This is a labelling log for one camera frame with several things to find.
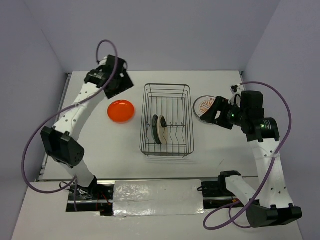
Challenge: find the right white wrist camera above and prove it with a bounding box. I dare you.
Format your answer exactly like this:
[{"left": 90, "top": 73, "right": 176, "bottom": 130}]
[{"left": 228, "top": 84, "right": 243, "bottom": 107}]

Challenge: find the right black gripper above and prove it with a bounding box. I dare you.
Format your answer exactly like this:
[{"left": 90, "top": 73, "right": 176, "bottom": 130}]
[{"left": 199, "top": 95, "right": 247, "bottom": 130}]

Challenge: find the green patterned plate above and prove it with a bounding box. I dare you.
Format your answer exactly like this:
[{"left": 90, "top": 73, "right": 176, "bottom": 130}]
[{"left": 151, "top": 114, "right": 162, "bottom": 145}]

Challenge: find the white plate green rim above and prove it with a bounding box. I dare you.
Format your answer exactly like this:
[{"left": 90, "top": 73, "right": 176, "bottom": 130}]
[{"left": 192, "top": 94, "right": 218, "bottom": 125}]

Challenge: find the black metal base rail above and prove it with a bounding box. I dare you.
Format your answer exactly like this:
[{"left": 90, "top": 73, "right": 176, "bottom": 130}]
[{"left": 66, "top": 178, "right": 237, "bottom": 217}]

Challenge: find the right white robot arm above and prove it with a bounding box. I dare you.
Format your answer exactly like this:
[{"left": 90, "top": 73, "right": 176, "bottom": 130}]
[{"left": 200, "top": 91, "right": 303, "bottom": 228}]

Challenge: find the wire dish rack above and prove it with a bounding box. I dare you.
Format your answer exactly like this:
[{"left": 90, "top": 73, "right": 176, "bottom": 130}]
[{"left": 139, "top": 83, "right": 194, "bottom": 158}]

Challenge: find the silver foil sheet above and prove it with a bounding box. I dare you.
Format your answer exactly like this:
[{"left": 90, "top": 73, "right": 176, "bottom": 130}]
[{"left": 112, "top": 179, "right": 204, "bottom": 217}]

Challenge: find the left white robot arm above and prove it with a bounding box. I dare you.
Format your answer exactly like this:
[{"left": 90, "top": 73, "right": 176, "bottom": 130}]
[{"left": 40, "top": 55, "right": 134, "bottom": 200}]

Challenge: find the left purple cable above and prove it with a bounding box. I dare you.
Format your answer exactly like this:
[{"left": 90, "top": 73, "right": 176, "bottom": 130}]
[{"left": 21, "top": 39, "right": 119, "bottom": 212}]

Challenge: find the cream plate floral print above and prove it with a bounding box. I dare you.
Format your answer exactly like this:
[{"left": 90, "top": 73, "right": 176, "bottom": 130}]
[{"left": 157, "top": 115, "right": 168, "bottom": 145}]

